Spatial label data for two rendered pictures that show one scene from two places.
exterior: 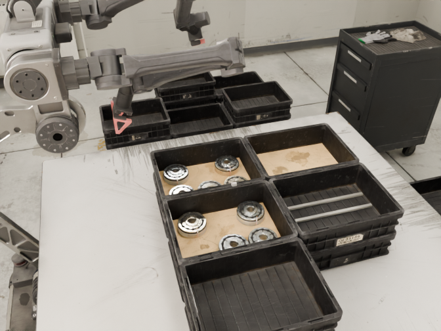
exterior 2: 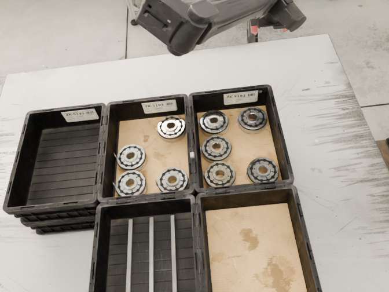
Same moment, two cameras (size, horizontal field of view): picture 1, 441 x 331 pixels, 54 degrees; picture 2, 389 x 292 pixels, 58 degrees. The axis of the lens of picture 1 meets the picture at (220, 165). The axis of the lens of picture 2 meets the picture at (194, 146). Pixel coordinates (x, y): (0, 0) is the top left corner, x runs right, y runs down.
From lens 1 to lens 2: 1.56 m
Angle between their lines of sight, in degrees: 69
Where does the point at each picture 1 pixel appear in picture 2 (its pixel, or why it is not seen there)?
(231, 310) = (76, 149)
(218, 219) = (178, 153)
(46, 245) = (211, 52)
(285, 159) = (274, 255)
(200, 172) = (258, 146)
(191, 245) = (150, 128)
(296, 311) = (52, 197)
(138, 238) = not seen: hidden behind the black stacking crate
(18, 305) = not seen: hidden behind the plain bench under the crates
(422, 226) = not seen: outside the picture
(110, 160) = (327, 83)
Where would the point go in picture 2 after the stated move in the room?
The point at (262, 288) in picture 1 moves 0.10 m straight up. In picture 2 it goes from (85, 176) to (74, 161)
